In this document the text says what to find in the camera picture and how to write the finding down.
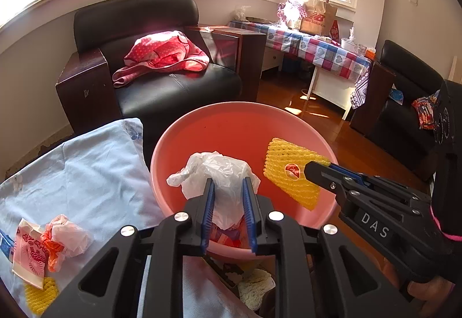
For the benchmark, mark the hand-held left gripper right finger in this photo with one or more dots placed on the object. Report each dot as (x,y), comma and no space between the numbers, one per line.
(249,213)

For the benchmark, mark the dark tray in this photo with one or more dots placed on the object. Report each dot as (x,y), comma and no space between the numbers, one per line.
(257,20)

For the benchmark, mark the person's right hand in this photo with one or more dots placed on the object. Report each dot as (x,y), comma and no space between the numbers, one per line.
(429,294)

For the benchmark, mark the dark leather armchair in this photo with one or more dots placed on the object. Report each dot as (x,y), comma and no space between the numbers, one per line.
(397,130)

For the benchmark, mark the large yellow foam net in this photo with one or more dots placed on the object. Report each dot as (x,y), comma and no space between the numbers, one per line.
(285,188)

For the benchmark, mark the beige fluffy mat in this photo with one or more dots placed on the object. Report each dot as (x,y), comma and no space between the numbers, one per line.
(256,289)

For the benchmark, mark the pink printed paper bag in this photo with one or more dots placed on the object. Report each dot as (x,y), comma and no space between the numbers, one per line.
(30,256)

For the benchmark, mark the red checked plastic bag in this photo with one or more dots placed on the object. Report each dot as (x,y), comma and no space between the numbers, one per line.
(290,13)

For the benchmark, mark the clear plastic bag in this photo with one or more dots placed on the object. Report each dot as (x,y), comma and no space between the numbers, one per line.
(242,12)

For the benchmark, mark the white table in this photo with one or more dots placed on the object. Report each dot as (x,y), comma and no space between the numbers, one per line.
(332,87)

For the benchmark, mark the pink plastic basin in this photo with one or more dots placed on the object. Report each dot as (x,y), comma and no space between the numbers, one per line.
(231,130)

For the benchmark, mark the blue patterned hanging towel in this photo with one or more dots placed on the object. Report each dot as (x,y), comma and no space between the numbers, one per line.
(361,89)

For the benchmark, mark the table with checkered cloth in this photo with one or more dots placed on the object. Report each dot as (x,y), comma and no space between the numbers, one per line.
(317,51)

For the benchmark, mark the light blue cloth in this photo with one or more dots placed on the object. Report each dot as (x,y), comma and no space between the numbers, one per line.
(90,173)

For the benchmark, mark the red dotted cloth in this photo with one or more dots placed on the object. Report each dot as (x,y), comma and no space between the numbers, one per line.
(158,54)

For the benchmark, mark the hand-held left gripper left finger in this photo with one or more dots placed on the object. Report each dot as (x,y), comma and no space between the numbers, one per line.
(208,213)

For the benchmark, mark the small orange box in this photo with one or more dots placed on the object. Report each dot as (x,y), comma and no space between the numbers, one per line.
(370,53)

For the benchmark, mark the red pointed packet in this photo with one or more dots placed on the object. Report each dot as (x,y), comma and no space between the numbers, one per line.
(335,33)

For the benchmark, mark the brown paper bag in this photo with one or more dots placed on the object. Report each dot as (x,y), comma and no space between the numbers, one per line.
(319,16)

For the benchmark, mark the orange snack packet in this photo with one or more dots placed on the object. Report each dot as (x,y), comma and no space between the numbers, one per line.
(426,112)

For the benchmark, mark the small yellow foam net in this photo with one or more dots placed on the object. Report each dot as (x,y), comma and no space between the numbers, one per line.
(39,296)

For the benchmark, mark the blue tissue pack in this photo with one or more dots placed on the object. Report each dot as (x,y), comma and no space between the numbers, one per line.
(5,246)

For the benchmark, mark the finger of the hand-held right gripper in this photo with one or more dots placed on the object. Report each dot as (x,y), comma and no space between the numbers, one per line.
(361,202)
(352,173)

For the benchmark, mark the small blue packet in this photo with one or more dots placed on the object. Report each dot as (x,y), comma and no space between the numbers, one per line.
(396,96)

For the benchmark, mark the black leather armchair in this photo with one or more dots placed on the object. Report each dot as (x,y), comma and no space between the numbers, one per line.
(173,94)

